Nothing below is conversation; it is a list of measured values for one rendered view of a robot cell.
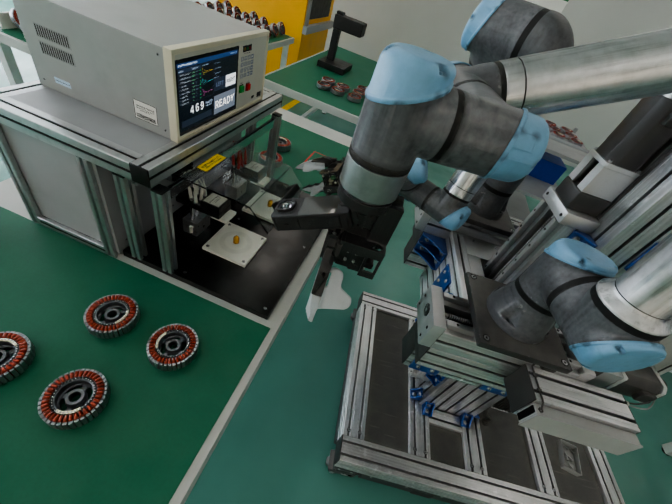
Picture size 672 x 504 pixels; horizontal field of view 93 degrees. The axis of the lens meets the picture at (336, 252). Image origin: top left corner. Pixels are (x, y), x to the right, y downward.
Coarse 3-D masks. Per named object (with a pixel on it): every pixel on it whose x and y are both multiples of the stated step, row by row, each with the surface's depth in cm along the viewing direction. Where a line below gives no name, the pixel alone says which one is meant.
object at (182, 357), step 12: (180, 324) 81; (156, 336) 77; (168, 336) 79; (180, 336) 80; (192, 336) 79; (156, 348) 75; (168, 348) 76; (180, 348) 78; (192, 348) 77; (156, 360) 74; (168, 360) 74; (180, 360) 74
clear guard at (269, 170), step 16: (224, 144) 93; (224, 160) 87; (240, 160) 89; (256, 160) 91; (272, 160) 94; (176, 176) 77; (192, 176) 78; (208, 176) 80; (224, 176) 82; (240, 176) 84; (256, 176) 86; (272, 176) 88; (288, 176) 92; (224, 192) 77; (240, 192) 79; (256, 192) 81; (272, 192) 84; (256, 208) 78; (272, 208) 83; (272, 224) 82
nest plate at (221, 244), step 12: (228, 228) 109; (240, 228) 111; (216, 240) 104; (228, 240) 105; (240, 240) 107; (252, 240) 108; (264, 240) 110; (216, 252) 100; (228, 252) 102; (240, 252) 103; (252, 252) 104; (240, 264) 100
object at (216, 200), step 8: (192, 192) 100; (176, 200) 97; (184, 200) 96; (192, 200) 97; (208, 200) 96; (216, 200) 97; (224, 200) 98; (192, 208) 99; (200, 208) 96; (208, 208) 96; (216, 208) 94; (224, 208) 98; (192, 216) 101; (216, 216) 96; (224, 216) 98; (232, 216) 100
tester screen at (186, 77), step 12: (192, 60) 71; (204, 60) 75; (216, 60) 79; (228, 60) 83; (180, 72) 69; (192, 72) 73; (204, 72) 76; (216, 72) 81; (228, 72) 85; (180, 84) 71; (192, 84) 74; (204, 84) 78; (180, 96) 72; (192, 96) 76; (204, 96) 80; (180, 108) 74; (228, 108) 93; (180, 120) 75; (204, 120) 84
